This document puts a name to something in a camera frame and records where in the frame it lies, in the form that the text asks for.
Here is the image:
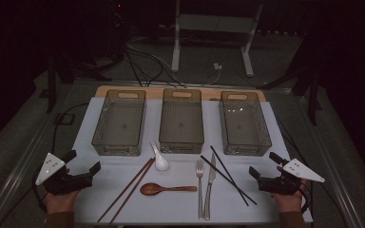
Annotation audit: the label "right hand-held gripper cable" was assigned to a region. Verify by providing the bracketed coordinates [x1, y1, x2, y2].
[275, 115, 341, 219]

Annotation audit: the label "silver metal fork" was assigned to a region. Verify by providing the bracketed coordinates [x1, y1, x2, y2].
[195, 158, 205, 220]

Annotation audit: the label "black chopstick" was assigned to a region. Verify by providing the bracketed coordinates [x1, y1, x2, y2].
[200, 155, 258, 206]

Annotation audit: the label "white ceramic spoon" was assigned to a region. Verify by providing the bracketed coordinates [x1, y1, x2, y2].
[149, 141, 170, 172]

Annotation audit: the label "brown wooden chopstick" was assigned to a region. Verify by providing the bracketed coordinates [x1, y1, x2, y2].
[97, 157, 154, 223]
[108, 159, 157, 225]

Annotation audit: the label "white metal stand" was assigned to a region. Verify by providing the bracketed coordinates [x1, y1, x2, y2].
[170, 0, 264, 78]

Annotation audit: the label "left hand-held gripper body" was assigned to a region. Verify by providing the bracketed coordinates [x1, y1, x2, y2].
[35, 152, 93, 196]

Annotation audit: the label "hand-held gripper cable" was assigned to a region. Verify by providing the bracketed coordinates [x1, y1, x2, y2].
[275, 115, 341, 219]
[0, 102, 90, 228]

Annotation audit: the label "person's left hand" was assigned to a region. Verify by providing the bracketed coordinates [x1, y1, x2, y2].
[44, 190, 81, 215]

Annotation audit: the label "white table cover sheet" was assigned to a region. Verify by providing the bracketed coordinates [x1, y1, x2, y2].
[44, 96, 314, 226]

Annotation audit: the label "white plug cable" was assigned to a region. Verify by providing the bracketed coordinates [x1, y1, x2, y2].
[170, 67, 221, 87]

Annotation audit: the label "left hand-held gripper cable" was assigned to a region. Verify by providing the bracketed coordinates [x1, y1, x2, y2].
[0, 102, 90, 228]

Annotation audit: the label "silver metal knife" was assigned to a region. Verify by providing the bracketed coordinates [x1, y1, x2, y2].
[203, 152, 217, 221]

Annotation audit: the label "person's right hand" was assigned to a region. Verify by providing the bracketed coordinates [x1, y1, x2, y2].
[272, 180, 308, 214]

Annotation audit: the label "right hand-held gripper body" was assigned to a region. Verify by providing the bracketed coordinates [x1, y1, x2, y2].
[257, 158, 326, 196]

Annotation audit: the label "brown wooden spoon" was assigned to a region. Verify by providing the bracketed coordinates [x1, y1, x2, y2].
[139, 182, 199, 197]

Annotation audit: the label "black floor cables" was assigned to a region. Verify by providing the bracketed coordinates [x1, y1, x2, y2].
[125, 42, 188, 88]

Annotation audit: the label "smoky clear plastic bin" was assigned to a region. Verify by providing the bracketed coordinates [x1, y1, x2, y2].
[90, 88, 147, 157]
[218, 90, 273, 157]
[158, 87, 205, 155]

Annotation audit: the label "black tripod stand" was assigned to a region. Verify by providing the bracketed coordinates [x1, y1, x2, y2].
[46, 56, 113, 114]
[256, 63, 325, 126]

